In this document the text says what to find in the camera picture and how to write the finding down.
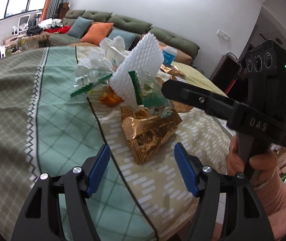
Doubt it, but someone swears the gold foil snack bag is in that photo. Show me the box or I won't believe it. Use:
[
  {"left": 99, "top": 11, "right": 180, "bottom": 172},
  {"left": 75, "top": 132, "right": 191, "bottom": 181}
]
[{"left": 121, "top": 106, "right": 182, "bottom": 165}]

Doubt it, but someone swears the green clear plastic wrapper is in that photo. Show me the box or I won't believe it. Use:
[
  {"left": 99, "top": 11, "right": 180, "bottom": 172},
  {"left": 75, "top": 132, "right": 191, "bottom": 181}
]
[{"left": 128, "top": 71, "right": 173, "bottom": 117}]

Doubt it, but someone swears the orange peel piece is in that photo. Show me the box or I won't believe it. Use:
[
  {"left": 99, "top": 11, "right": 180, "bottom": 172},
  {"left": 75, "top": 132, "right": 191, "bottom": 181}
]
[{"left": 99, "top": 87, "right": 123, "bottom": 107}]

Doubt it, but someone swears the white foam fruit net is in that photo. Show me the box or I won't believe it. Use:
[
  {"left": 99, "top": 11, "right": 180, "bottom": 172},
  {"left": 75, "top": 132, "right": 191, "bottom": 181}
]
[{"left": 109, "top": 33, "right": 164, "bottom": 107}]

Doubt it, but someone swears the white tissue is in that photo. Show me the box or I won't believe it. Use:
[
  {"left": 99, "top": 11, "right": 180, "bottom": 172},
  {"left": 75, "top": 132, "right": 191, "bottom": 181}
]
[{"left": 75, "top": 35, "right": 129, "bottom": 78}]

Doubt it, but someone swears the pink sleeved right forearm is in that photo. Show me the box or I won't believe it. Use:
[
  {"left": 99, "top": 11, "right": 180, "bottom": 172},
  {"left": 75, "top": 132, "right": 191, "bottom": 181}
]
[{"left": 211, "top": 167, "right": 286, "bottom": 241}]

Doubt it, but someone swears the person right hand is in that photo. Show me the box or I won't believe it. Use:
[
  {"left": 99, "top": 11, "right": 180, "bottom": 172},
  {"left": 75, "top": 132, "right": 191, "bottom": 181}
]
[{"left": 225, "top": 136, "right": 277, "bottom": 187}]

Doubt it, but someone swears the small gold foil wrapper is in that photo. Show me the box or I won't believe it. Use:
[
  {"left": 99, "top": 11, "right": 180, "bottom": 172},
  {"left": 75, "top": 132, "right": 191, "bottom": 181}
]
[{"left": 160, "top": 64, "right": 186, "bottom": 79}]

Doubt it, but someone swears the blue white paper cup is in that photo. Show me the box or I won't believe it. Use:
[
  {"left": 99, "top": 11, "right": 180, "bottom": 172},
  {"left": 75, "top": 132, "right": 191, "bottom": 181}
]
[{"left": 163, "top": 46, "right": 178, "bottom": 66}]

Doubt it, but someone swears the patterned green bed cover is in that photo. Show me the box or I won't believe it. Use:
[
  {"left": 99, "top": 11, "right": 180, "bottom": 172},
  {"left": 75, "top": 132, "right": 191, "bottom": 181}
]
[{"left": 0, "top": 46, "right": 232, "bottom": 240}]

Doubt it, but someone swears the teal cushion near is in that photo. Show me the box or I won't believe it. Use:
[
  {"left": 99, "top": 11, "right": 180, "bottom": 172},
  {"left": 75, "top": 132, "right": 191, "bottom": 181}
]
[{"left": 108, "top": 28, "right": 140, "bottom": 51}]

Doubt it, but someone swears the teal cushion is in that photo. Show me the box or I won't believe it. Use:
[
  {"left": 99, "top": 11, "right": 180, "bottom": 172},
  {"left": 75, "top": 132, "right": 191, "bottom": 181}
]
[
  {"left": 67, "top": 16, "right": 93, "bottom": 39},
  {"left": 108, "top": 28, "right": 140, "bottom": 51}
]

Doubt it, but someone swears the orange cushion far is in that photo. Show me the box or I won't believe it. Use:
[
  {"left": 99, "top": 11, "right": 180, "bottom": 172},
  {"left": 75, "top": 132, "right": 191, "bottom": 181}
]
[{"left": 81, "top": 22, "right": 114, "bottom": 45}]

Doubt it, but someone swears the teal cushion far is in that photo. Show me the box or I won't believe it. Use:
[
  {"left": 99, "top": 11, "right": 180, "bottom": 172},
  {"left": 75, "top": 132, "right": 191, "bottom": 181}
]
[{"left": 67, "top": 16, "right": 93, "bottom": 39}]

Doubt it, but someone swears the green brown sectional sofa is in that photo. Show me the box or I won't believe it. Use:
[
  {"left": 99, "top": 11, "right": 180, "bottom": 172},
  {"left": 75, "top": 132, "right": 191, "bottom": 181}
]
[{"left": 39, "top": 9, "right": 201, "bottom": 66}]

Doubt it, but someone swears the cluttered glass coffee table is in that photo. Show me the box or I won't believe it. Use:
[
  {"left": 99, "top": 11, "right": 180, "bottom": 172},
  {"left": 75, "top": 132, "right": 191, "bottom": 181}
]
[{"left": 0, "top": 35, "right": 40, "bottom": 58}]

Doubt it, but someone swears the white office chair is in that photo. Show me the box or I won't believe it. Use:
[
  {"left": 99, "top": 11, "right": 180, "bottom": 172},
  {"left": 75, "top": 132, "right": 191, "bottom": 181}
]
[{"left": 12, "top": 14, "right": 30, "bottom": 35}]

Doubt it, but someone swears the orange curtain right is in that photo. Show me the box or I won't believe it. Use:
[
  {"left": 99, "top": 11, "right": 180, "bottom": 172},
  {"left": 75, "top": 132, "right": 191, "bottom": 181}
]
[{"left": 40, "top": 0, "right": 51, "bottom": 22}]

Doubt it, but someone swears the white wall switch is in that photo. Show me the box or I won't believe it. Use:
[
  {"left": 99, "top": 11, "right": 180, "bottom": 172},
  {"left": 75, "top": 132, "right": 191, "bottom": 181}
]
[{"left": 217, "top": 29, "right": 230, "bottom": 41}]

